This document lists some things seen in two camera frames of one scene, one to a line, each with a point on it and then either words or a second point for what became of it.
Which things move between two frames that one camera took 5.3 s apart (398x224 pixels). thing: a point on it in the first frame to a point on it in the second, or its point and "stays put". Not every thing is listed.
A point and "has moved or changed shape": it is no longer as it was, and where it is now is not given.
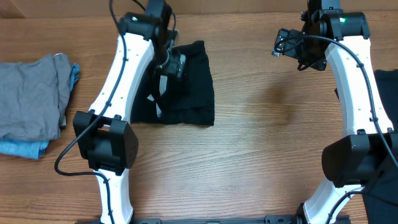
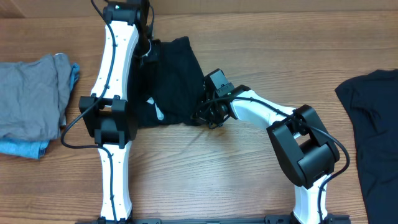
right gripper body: [311, 61] to [204, 112]
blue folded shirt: [33, 149] stays put
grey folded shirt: [33, 96] stays put
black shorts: [186, 99] has moved or changed shape
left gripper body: [173, 64] to [153, 54]
